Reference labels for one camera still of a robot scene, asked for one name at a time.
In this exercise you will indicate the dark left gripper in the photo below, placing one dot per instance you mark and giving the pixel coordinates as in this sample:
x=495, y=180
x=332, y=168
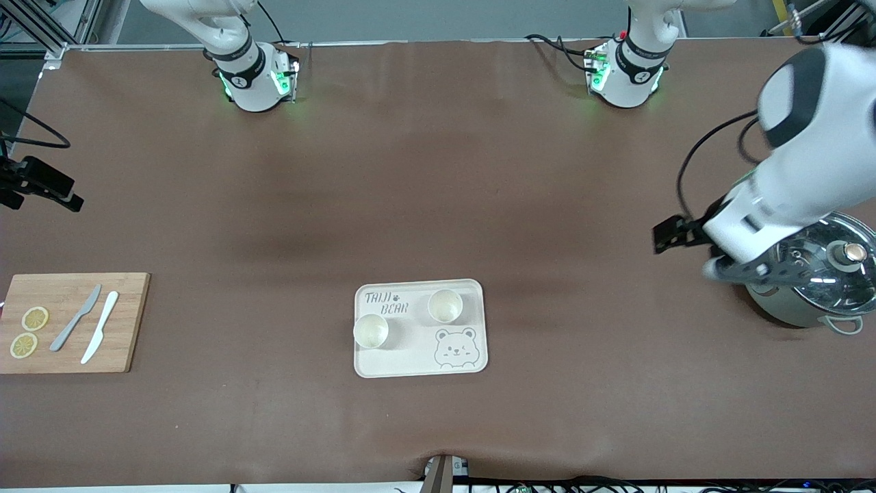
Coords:
x=692, y=231

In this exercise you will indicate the white IKEA cup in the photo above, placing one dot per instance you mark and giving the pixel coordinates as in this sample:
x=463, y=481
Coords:
x=371, y=331
x=445, y=306

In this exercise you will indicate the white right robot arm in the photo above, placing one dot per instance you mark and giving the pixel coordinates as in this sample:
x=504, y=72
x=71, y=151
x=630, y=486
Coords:
x=250, y=82

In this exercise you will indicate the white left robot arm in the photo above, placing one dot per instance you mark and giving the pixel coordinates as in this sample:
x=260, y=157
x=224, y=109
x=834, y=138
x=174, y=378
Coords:
x=814, y=157

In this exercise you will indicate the stainless steel pot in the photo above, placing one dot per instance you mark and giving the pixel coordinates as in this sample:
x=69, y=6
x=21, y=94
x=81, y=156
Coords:
x=794, y=311

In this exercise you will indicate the glass pot lid with knob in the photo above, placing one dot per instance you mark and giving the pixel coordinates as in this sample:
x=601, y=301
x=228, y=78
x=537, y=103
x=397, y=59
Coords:
x=852, y=255

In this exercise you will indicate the white bear print tray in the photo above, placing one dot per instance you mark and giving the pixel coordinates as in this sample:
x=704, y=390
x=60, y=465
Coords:
x=417, y=349

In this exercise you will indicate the wooden cutting board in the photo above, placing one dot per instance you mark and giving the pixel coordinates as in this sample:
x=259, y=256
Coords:
x=130, y=322

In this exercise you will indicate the white plastic knife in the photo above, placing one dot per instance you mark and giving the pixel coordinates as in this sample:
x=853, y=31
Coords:
x=101, y=325

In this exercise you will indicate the grey plastic knife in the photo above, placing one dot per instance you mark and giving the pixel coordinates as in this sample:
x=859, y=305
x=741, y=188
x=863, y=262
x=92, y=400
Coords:
x=74, y=320

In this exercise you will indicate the lemon slice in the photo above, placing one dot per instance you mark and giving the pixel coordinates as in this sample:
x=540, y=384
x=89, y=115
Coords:
x=35, y=318
x=24, y=345

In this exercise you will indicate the black bracket on left arm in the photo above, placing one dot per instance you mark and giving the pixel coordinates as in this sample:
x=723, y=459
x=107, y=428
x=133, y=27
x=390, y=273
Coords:
x=674, y=234

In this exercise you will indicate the aluminium frame strut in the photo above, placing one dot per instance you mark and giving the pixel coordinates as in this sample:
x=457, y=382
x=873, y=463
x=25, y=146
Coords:
x=794, y=20

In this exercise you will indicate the black bracket on right arm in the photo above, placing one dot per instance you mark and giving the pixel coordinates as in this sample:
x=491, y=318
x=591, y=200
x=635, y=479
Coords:
x=42, y=182

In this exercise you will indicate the aluminium frame profile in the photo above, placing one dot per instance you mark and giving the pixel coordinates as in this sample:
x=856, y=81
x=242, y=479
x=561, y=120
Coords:
x=48, y=41

